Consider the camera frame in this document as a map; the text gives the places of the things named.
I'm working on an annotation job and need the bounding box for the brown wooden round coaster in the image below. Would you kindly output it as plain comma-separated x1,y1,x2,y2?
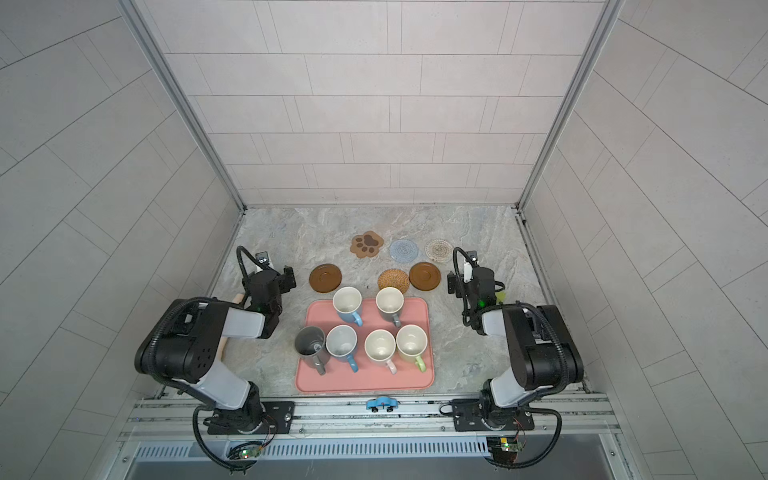
309,263,342,293
409,262,442,291

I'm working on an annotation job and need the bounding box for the blue knitted round coaster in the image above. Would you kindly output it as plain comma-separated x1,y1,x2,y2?
389,239,419,264

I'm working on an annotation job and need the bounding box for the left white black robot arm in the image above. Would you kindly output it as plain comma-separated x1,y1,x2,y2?
134,266,296,435

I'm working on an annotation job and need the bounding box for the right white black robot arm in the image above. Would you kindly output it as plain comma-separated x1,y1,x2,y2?
447,263,584,430

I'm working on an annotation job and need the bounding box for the beige wooden cylinder object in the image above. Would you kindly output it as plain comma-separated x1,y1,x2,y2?
216,293,244,361

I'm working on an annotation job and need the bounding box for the multicolour knitted round coaster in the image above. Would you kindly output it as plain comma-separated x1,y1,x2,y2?
425,239,454,264

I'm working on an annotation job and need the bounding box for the dark grey mug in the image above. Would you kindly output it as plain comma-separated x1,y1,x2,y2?
294,326,330,375

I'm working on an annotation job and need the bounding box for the woven rattan round coaster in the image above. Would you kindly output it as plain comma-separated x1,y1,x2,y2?
377,268,410,294

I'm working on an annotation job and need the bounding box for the cork paw print coaster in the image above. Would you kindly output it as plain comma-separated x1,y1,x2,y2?
350,231,384,259

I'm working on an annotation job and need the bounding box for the pink rectangular tray mat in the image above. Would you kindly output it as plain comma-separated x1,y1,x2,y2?
295,297,436,394

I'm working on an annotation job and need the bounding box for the small blue toy car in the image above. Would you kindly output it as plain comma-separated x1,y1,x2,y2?
366,396,399,413

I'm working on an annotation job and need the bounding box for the right circuit board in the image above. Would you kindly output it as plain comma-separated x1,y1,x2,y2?
486,437,525,464

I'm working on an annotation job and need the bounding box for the circuit board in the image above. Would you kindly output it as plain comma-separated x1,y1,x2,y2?
486,437,525,464
228,441,262,461

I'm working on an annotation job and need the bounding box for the left circuit board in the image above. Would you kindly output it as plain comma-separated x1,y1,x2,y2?
228,441,262,461

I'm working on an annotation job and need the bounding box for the white mug blue handle rear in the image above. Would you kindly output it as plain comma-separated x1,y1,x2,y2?
332,286,363,327

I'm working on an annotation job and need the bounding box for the white mug green handle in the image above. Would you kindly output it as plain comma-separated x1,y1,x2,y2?
396,325,428,373

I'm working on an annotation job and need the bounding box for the grey mug blue handle front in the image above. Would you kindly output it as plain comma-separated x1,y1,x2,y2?
325,325,359,373

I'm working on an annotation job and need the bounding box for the white mug pink handle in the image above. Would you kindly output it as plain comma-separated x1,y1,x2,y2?
364,329,397,375

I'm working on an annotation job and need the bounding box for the aluminium mounting rail frame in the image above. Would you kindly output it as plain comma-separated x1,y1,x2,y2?
116,392,622,445

